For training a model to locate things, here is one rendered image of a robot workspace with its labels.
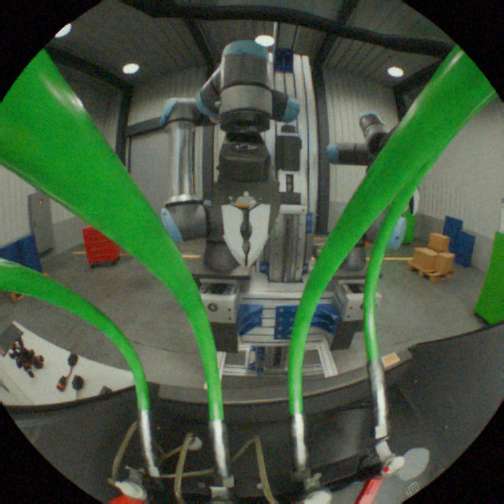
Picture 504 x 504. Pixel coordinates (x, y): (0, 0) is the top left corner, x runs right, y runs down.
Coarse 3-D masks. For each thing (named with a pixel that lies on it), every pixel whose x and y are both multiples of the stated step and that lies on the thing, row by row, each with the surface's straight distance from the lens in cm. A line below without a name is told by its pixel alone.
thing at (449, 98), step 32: (448, 64) 6; (448, 96) 6; (480, 96) 6; (416, 128) 6; (448, 128) 6; (384, 160) 7; (416, 160) 6; (384, 192) 7; (352, 224) 9; (320, 256) 11; (320, 288) 13; (288, 384) 21; (288, 416) 22
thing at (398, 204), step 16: (496, 96) 16; (448, 144) 16; (432, 160) 16; (416, 176) 17; (400, 192) 17; (400, 208) 18; (384, 224) 19; (384, 240) 19; (368, 272) 21; (368, 288) 21; (368, 304) 22; (368, 320) 22; (368, 336) 22; (368, 352) 22
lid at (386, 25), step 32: (128, 0) 56; (160, 0) 63; (192, 0) 63; (224, 0) 64; (256, 0) 64; (288, 0) 62; (320, 0) 59; (352, 0) 56; (384, 0) 51; (352, 32) 77; (384, 32) 71; (416, 32) 62
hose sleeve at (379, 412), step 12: (372, 360) 22; (372, 372) 22; (372, 384) 22; (384, 384) 23; (372, 396) 23; (384, 396) 23; (372, 408) 23; (384, 408) 23; (372, 420) 24; (384, 420) 23
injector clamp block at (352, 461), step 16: (336, 464) 36; (352, 464) 36; (192, 480) 34; (208, 480) 34; (240, 480) 33; (256, 480) 33; (272, 480) 33; (288, 480) 34; (320, 480) 35; (240, 496) 33; (256, 496) 41; (336, 496) 35; (352, 496) 36
